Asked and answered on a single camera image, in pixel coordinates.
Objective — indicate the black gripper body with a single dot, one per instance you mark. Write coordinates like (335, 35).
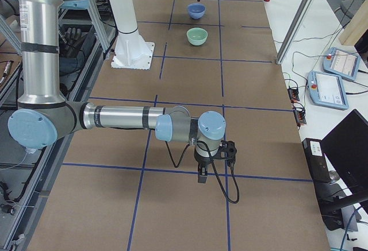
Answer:
(201, 162)

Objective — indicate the blue bowl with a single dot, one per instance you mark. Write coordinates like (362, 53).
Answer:
(196, 10)

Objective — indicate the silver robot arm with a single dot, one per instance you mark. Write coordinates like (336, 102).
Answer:
(44, 115)

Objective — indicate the green bowl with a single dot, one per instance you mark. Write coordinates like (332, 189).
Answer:
(197, 36)

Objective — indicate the near orange black adapter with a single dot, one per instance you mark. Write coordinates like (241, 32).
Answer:
(299, 113)

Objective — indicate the orange black adapter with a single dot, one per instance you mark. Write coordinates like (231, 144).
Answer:
(299, 113)
(293, 91)

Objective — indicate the far orange black adapter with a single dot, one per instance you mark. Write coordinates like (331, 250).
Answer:
(293, 91)

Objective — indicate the black computer box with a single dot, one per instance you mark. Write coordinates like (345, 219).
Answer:
(326, 188)

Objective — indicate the near teach pendant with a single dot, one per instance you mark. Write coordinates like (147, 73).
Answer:
(327, 90)

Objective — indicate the teach pendant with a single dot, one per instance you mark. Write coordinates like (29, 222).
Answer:
(342, 63)
(327, 90)

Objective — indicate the black monitor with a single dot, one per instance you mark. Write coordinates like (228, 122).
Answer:
(346, 148)

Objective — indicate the far teach pendant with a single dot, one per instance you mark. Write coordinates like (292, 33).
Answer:
(342, 63)

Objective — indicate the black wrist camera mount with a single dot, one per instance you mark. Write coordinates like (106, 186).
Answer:
(226, 151)

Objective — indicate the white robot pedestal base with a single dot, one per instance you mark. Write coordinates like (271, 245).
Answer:
(131, 50)

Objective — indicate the aluminium frame post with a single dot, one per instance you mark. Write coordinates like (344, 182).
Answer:
(294, 28)

